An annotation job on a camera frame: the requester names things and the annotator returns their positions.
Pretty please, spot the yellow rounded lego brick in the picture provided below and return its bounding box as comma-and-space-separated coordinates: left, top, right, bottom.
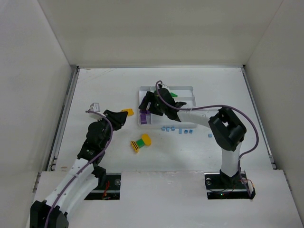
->
142, 134, 152, 146

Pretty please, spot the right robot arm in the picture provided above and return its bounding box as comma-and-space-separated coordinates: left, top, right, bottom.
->
139, 88, 247, 183

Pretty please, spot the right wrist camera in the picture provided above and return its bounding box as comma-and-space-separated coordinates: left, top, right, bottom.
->
159, 83, 171, 93

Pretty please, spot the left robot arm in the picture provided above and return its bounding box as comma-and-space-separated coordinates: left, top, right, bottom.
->
29, 110, 128, 228

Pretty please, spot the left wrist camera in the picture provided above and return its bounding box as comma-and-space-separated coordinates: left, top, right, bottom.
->
86, 103, 100, 120

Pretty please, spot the purple arch lego brick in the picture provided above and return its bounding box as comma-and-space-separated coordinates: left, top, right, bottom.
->
139, 97, 149, 113

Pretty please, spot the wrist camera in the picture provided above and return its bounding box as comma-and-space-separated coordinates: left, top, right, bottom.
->
86, 103, 100, 120
159, 83, 171, 93

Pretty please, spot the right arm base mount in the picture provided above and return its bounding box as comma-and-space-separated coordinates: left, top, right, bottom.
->
204, 171, 256, 200

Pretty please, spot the white divided tray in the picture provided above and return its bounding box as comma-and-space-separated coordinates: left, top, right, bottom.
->
138, 83, 197, 129

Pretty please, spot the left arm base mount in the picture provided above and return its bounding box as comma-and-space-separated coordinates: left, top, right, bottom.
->
85, 167, 122, 200

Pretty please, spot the green lego brick in stack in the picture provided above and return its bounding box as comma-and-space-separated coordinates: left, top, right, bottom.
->
136, 139, 145, 148

